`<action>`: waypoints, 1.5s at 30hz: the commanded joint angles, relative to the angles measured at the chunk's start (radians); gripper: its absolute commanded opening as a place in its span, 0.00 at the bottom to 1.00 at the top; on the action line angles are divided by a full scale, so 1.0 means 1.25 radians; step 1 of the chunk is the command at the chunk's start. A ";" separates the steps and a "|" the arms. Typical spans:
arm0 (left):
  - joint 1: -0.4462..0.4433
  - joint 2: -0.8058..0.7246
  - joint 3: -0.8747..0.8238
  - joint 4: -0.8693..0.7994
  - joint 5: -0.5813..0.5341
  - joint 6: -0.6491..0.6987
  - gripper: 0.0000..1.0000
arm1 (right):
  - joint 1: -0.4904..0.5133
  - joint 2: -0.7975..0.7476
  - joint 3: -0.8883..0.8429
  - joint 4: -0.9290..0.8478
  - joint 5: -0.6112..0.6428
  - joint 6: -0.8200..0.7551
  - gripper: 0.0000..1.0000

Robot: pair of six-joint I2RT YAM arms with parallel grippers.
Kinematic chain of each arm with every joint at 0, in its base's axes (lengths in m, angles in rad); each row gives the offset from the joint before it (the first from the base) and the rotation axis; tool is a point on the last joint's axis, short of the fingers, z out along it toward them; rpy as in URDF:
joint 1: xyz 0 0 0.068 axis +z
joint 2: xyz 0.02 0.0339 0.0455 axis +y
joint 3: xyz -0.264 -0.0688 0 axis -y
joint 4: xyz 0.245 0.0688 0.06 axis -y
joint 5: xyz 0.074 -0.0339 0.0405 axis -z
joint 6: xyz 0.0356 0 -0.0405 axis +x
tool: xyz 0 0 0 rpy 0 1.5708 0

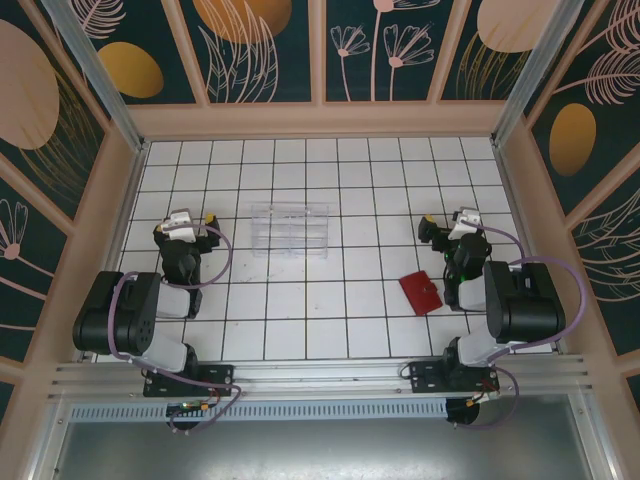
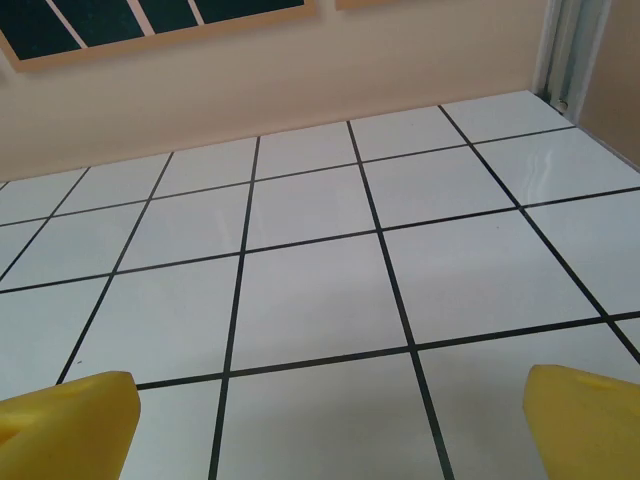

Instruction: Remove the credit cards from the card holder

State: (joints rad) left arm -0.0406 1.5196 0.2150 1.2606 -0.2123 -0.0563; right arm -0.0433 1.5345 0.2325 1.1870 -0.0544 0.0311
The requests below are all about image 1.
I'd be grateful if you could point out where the red leather card holder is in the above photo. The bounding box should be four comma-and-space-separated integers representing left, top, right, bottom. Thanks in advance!
398, 270, 445, 317

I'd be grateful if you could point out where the clear acrylic card stand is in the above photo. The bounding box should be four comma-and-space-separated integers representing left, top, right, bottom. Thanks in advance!
248, 201, 334, 260

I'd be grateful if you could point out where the small green circuit board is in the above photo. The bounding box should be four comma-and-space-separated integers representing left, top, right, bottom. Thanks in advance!
167, 399, 211, 416

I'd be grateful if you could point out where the grey metal sheet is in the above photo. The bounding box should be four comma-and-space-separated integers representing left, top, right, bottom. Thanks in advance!
49, 394, 601, 480

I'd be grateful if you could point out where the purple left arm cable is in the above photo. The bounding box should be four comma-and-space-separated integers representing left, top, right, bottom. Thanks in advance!
106, 223, 241, 434

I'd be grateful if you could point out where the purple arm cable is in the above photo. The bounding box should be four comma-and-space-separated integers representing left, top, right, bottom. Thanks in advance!
106, 223, 241, 434
452, 223, 587, 431

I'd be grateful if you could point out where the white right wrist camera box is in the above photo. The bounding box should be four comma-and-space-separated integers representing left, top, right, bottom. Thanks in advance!
448, 208, 482, 241

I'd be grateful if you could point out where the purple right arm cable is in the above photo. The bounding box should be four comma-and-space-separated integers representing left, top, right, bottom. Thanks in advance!
452, 223, 587, 431

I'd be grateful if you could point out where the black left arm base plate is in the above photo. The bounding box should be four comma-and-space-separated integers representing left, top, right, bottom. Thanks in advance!
143, 363, 236, 399

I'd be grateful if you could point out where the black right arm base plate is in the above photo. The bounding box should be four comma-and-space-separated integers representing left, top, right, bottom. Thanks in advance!
408, 362, 501, 396

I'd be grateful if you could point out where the aluminium frame post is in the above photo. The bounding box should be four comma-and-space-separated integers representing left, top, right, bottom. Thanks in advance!
39, 0, 147, 153
491, 0, 576, 147

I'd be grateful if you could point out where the aluminium mounting rail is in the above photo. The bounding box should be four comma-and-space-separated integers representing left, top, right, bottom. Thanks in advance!
47, 353, 596, 401

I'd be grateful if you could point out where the grey slotted cable duct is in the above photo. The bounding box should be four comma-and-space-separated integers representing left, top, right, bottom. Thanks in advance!
67, 399, 450, 422

